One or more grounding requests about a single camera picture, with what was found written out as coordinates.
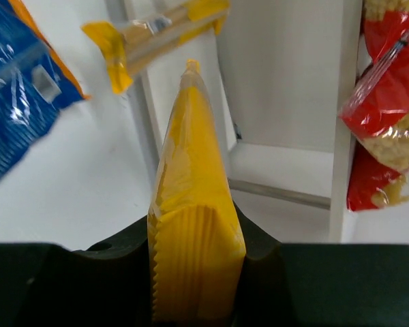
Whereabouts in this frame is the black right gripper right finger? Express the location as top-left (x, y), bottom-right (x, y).
top-left (233, 212), bottom-right (409, 326)

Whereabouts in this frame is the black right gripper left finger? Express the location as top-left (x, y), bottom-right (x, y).
top-left (0, 218), bottom-right (151, 326)

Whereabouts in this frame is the large yellow spaghetti bag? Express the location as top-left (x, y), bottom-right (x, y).
top-left (147, 60), bottom-right (246, 326)

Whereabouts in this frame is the red pasta bag right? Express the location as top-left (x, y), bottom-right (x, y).
top-left (339, 1), bottom-right (409, 211)

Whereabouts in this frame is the white two-tier shelf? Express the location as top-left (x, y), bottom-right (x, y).
top-left (123, 1), bottom-right (363, 243)

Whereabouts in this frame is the blue orange pasta bag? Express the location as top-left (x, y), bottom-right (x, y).
top-left (0, 1), bottom-right (88, 179)

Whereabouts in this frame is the small yellow spaghetti bag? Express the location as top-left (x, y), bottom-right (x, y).
top-left (81, 1), bottom-right (230, 94)

